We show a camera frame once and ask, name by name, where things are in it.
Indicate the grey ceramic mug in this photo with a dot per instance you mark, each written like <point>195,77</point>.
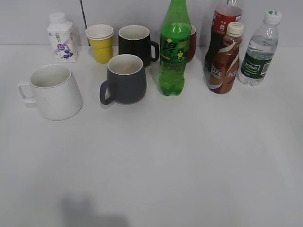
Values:
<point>126,80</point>

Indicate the clear water bottle green label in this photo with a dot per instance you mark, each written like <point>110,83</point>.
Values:
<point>261,49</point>

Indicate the brown coffee drink bottle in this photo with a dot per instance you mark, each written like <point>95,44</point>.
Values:
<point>225,66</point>

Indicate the black ceramic mug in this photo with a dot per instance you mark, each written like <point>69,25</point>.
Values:
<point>136,40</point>

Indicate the cola bottle red label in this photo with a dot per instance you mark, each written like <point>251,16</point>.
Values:
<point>225,12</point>

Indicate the green soda bottle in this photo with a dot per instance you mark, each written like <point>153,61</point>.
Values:
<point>174,47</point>

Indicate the white ceramic mug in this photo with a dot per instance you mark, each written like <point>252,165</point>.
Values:
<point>54,91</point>

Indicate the yellow paper cup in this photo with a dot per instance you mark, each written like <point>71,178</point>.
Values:
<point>101,40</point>

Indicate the white yogurt bottle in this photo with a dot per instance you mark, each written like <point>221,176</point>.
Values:
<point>63,38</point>

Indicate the dark red mug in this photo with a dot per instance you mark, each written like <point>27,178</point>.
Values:
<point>192,49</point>

